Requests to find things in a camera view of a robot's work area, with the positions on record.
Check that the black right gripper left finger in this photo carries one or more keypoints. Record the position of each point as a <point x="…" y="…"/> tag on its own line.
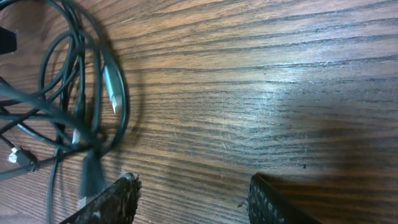
<point x="115" y="205"/>

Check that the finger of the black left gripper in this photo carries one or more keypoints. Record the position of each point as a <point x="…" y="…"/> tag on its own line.
<point x="8" y="41"/>

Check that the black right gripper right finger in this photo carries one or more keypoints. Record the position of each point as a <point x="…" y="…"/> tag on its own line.
<point x="266" y="205"/>

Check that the black USB cable silver plug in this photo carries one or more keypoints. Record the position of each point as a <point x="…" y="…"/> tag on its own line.
<point x="85" y="33"/>

